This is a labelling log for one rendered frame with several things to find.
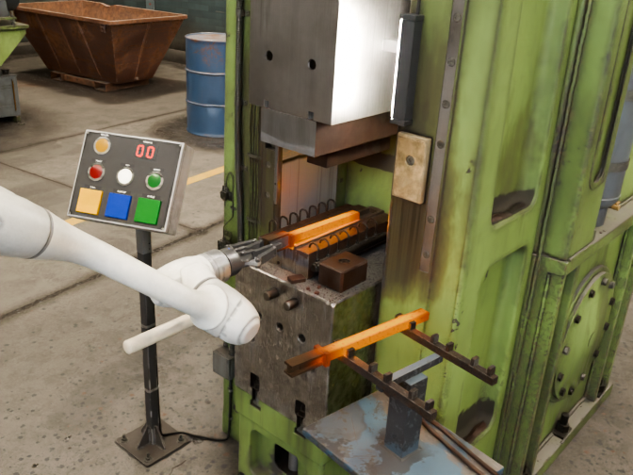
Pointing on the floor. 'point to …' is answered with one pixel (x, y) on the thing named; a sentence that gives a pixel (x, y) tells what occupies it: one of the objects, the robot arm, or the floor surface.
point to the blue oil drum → (205, 83)
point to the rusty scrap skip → (99, 40)
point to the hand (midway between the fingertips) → (276, 242)
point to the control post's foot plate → (136, 446)
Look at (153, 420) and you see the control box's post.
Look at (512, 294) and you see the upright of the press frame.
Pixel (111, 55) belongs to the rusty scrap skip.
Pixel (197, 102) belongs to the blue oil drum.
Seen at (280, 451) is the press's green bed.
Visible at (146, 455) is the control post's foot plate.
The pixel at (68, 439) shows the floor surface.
